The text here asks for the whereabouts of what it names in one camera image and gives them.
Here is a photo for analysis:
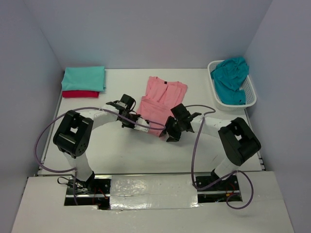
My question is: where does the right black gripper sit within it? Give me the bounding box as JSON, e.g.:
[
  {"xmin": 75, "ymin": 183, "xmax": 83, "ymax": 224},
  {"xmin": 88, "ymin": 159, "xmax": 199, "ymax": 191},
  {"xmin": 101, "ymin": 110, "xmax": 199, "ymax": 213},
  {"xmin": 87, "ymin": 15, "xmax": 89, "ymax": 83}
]
[{"xmin": 160, "ymin": 115, "xmax": 184, "ymax": 142}]

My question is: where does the pink t shirt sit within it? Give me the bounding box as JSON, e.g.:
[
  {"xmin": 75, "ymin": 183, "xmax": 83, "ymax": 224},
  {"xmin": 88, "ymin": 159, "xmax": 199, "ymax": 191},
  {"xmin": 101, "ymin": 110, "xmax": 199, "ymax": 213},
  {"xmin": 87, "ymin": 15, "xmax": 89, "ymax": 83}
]
[{"xmin": 137, "ymin": 76, "xmax": 188, "ymax": 128}]

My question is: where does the mint green t shirt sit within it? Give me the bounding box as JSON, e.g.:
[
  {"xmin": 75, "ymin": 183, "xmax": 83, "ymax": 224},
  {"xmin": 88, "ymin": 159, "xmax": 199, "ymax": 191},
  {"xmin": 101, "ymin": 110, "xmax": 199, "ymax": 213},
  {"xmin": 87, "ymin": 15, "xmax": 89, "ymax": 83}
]
[{"xmin": 61, "ymin": 66, "xmax": 106, "ymax": 92}]

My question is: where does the red t shirt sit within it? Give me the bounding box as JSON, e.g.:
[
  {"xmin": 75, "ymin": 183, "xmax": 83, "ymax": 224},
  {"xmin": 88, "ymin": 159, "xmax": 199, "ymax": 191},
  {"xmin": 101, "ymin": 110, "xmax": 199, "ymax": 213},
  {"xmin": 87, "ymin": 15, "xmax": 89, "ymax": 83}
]
[{"xmin": 62, "ymin": 90, "xmax": 99, "ymax": 98}]

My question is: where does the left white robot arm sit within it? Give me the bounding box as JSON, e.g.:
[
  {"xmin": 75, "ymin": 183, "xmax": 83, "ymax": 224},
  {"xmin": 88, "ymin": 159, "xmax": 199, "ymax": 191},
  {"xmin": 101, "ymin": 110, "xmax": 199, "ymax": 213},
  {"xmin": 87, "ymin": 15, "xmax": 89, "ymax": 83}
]
[{"xmin": 53, "ymin": 94, "xmax": 139, "ymax": 193}]

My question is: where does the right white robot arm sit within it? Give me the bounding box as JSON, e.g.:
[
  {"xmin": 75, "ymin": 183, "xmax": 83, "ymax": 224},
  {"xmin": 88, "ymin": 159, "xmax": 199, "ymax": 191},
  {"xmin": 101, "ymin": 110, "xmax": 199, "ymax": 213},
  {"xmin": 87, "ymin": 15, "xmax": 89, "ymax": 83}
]
[{"xmin": 160, "ymin": 104, "xmax": 261, "ymax": 191}]

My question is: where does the silver tape patch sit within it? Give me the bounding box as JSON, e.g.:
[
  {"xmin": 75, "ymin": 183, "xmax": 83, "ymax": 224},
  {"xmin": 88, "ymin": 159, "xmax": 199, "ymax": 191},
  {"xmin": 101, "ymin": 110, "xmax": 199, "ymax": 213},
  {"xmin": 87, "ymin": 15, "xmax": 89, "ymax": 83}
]
[{"xmin": 109, "ymin": 175, "xmax": 199, "ymax": 210}]

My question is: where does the teal blue t shirt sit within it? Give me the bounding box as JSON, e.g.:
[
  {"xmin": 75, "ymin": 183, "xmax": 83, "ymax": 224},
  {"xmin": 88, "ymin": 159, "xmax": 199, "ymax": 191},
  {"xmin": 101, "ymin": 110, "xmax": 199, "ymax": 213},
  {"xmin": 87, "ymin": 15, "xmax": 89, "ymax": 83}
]
[{"xmin": 210, "ymin": 57, "xmax": 249, "ymax": 105}]

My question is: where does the white plastic laundry basket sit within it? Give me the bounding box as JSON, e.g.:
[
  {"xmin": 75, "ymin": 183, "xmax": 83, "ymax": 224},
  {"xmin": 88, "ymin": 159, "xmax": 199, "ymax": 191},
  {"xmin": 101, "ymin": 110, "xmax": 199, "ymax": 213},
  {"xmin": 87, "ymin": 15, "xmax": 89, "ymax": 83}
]
[{"xmin": 207, "ymin": 57, "xmax": 257, "ymax": 111}]

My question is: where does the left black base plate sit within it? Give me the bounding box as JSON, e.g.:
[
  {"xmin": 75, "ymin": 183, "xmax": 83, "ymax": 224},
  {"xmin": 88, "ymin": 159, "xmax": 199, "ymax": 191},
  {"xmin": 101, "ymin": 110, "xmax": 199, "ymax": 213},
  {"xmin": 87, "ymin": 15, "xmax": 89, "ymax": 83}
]
[{"xmin": 60, "ymin": 178, "xmax": 111, "ymax": 210}]

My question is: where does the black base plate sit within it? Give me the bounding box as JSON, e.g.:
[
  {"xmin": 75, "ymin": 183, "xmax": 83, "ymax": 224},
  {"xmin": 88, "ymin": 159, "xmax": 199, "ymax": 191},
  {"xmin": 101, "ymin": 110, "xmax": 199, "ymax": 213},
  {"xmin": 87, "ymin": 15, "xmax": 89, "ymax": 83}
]
[
  {"xmin": 60, "ymin": 178, "xmax": 111, "ymax": 210},
  {"xmin": 197, "ymin": 175, "xmax": 242, "ymax": 203}
]

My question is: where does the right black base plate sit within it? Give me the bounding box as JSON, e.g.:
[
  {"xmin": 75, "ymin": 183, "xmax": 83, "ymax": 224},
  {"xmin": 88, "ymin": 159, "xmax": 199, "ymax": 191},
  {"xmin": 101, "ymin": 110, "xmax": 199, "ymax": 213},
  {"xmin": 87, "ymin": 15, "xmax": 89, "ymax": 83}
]
[{"xmin": 197, "ymin": 175, "xmax": 242, "ymax": 203}]

